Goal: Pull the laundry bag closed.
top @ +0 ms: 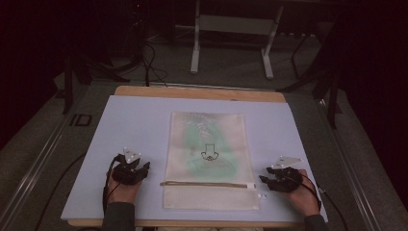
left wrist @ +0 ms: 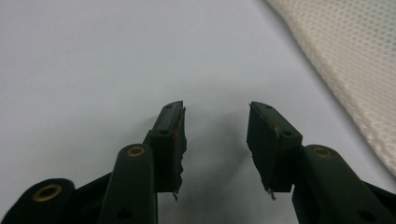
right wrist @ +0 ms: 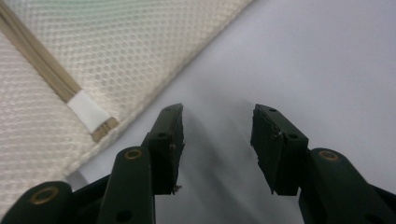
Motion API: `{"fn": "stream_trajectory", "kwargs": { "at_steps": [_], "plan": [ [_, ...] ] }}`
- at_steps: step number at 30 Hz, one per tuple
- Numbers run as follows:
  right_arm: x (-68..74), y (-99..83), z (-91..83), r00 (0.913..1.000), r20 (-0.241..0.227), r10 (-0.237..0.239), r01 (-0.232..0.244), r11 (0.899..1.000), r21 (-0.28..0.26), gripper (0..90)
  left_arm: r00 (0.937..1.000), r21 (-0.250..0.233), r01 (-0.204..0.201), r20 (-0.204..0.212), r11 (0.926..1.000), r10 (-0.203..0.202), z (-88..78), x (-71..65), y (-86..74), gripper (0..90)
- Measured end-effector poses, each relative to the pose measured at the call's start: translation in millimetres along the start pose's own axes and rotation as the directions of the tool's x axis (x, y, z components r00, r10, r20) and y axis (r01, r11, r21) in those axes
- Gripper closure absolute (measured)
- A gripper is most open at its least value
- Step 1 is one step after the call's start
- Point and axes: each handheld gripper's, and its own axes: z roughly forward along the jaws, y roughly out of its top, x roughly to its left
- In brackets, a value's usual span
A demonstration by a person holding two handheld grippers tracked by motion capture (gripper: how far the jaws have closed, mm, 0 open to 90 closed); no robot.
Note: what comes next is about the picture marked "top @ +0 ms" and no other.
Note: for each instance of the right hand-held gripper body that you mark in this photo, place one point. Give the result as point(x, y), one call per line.
point(286, 179)

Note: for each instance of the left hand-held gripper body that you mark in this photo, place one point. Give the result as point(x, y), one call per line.
point(125, 174)

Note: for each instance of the person's left hand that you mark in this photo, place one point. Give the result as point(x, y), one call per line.
point(122, 192)

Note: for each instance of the person's right hand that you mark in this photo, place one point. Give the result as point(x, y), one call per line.
point(303, 199)

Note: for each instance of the light blue table mat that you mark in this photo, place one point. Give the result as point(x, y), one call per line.
point(138, 128)

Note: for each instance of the translucent zipper pouch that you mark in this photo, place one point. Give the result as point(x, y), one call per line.
point(210, 160)

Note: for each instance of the wooden table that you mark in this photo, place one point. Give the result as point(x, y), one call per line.
point(198, 93)

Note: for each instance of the black metal stand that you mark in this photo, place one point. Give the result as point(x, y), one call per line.
point(68, 86)
point(332, 96)

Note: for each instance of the white metal stand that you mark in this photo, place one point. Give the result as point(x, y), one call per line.
point(235, 25)

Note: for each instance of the metal floor rail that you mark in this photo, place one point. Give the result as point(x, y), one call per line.
point(35, 166)
point(356, 173)

